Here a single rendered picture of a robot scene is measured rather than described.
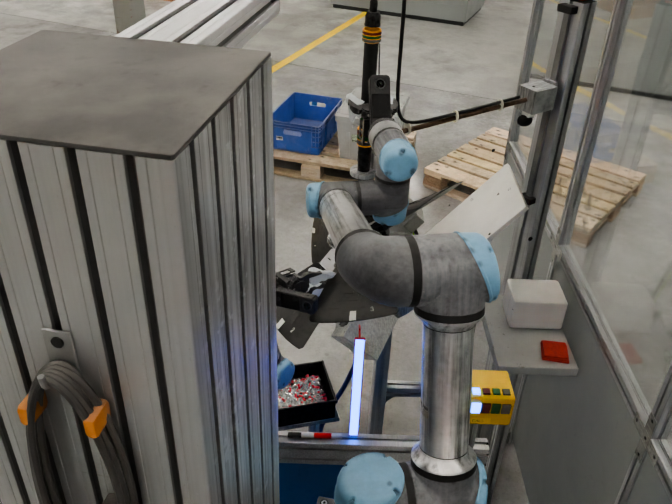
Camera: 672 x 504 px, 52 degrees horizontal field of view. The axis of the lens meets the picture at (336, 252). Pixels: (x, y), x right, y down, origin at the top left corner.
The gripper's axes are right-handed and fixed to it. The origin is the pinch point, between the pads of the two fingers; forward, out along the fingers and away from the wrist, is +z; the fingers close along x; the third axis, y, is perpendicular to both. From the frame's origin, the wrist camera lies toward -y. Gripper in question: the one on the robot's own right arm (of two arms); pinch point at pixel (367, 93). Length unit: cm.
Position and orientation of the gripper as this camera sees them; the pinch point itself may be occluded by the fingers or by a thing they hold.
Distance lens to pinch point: 169.6
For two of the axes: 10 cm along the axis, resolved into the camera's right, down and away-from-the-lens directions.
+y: -0.3, 8.4, 5.5
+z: -1.6, -5.5, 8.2
